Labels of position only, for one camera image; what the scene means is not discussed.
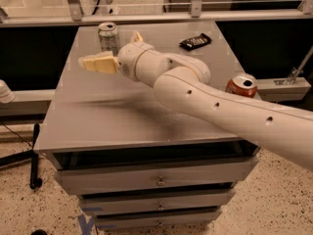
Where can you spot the grey middle drawer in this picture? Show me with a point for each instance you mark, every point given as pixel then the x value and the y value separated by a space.
pixel 157 202

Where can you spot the grey bottom drawer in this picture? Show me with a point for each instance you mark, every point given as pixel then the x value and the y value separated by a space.
pixel 157 218

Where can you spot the orange soda can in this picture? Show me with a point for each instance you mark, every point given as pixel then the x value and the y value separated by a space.
pixel 242 84

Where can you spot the grey metal railing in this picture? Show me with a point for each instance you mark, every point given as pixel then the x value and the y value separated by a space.
pixel 84 12

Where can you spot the black snack bar wrapper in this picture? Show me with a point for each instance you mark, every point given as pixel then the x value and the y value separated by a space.
pixel 195 42

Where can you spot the black tripod leg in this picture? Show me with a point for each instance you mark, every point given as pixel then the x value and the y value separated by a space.
pixel 34 181

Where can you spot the grey top drawer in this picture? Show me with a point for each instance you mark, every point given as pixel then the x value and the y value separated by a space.
pixel 154 176

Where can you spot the grey drawer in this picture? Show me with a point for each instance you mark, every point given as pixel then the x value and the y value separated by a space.
pixel 157 218
pixel 157 202
pixel 154 176

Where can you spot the grey drawer cabinet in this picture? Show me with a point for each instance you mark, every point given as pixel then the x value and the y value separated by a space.
pixel 100 120

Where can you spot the white cylinder object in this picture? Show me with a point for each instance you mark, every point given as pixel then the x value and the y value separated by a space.
pixel 6 94

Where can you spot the blue floor tape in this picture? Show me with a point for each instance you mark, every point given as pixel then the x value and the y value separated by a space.
pixel 88 225

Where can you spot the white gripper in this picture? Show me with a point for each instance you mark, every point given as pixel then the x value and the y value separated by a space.
pixel 127 61

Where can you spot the white green 7up can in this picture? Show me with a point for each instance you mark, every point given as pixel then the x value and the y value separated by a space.
pixel 109 37

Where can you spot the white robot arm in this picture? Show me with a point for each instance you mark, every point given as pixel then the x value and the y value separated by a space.
pixel 181 83

